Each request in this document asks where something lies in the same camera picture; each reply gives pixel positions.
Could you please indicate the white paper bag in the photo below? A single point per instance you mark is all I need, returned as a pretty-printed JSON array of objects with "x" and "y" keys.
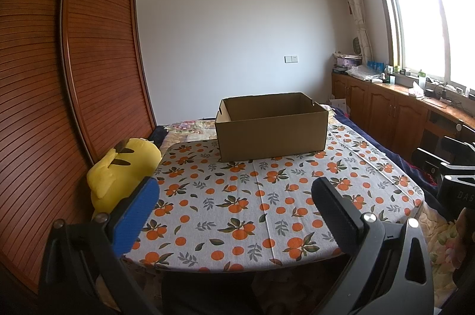
[{"x": 337, "y": 104}]

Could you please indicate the floral blanket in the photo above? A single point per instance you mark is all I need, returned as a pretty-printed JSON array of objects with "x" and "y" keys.
[{"x": 185, "y": 126}]

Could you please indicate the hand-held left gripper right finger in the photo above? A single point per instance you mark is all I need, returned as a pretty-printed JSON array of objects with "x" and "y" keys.
[{"x": 334, "y": 218}]

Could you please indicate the white wall switch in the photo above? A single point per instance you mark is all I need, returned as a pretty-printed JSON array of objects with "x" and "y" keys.
[{"x": 291, "y": 59}]

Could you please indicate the round dark fan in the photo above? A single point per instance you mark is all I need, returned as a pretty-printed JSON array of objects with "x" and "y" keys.
[{"x": 356, "y": 46}]

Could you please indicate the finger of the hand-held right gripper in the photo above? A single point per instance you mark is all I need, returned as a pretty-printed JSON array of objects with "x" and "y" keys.
[
  {"x": 426, "y": 159},
  {"x": 458, "y": 150}
]

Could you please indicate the stack of pink boxes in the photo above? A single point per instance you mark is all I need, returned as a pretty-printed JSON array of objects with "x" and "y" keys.
[{"x": 347, "y": 62}]

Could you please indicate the row of blue bottles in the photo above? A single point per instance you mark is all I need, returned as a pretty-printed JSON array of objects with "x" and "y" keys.
[{"x": 376, "y": 66}]

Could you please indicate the tissue box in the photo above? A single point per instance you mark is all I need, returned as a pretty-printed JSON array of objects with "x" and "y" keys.
[{"x": 415, "y": 89}]

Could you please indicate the patterned beige curtain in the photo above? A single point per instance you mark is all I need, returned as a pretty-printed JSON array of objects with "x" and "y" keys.
[{"x": 354, "y": 3}]

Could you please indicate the long wooden cabinet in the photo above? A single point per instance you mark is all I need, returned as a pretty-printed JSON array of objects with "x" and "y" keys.
[{"x": 382, "y": 111}]

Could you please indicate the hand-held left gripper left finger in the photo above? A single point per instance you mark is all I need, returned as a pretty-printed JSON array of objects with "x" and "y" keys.
[{"x": 135, "y": 218}]

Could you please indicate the brown cardboard box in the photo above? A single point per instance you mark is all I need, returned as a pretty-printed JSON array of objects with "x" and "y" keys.
[{"x": 271, "y": 140}]

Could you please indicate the yellow plush toy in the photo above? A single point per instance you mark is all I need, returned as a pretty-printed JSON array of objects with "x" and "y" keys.
[{"x": 118, "y": 174}]

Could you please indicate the brown slatted wooden wardrobe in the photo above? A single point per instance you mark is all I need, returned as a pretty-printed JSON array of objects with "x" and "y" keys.
[{"x": 92, "y": 59}]

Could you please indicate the clear plastic bag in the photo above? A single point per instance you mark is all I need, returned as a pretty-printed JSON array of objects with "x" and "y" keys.
[{"x": 362, "y": 73}]

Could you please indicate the orange fruit print tablecloth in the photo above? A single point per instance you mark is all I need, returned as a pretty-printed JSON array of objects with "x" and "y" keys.
[{"x": 259, "y": 211}]

